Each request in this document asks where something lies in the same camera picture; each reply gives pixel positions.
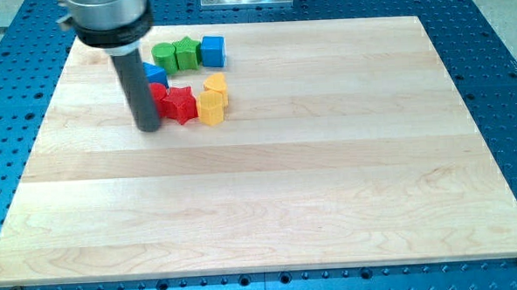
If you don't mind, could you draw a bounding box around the green cylinder block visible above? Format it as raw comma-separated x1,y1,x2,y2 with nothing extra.
151,42,178,74

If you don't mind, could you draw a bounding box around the red star block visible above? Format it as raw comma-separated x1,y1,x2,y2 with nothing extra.
162,86,197,125

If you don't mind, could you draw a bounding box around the blue triangular block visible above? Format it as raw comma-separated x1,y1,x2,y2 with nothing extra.
143,62,169,88

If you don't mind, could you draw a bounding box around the yellow heart block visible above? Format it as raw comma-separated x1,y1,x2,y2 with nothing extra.
203,72,229,107

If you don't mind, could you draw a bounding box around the red round block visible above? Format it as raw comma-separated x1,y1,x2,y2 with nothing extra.
149,82,167,118

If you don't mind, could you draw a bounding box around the yellow hexagon block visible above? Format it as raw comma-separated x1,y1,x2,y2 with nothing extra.
196,90,224,126

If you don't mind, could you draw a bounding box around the green star block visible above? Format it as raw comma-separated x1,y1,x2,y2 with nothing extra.
173,36,202,71

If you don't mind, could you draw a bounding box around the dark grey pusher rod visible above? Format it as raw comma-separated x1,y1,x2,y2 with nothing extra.
111,49,161,133

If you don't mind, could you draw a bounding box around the blue cube block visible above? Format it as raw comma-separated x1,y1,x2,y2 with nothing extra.
200,36,226,67

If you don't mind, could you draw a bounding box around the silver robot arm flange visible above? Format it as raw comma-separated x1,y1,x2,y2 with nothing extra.
57,0,154,57

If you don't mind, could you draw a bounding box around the blue perforated metal table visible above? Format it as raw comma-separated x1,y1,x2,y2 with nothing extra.
0,0,517,290

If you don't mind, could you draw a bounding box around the light wooden board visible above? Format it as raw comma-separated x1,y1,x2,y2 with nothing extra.
0,16,517,287

